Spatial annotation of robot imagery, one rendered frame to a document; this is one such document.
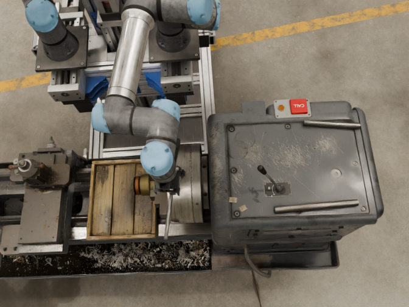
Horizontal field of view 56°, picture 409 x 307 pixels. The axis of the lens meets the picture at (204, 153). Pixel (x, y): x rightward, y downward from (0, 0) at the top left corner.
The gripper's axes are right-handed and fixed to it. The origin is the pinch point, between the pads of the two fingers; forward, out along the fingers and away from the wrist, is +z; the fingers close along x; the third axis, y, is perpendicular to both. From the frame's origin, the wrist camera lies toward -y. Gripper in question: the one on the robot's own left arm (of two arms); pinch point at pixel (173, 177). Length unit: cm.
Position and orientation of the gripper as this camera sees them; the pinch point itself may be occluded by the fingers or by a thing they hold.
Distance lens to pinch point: 125.3
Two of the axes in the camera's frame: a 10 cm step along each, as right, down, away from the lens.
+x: 10.0, 0.6, -0.5
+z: 0.4, 2.6, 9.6
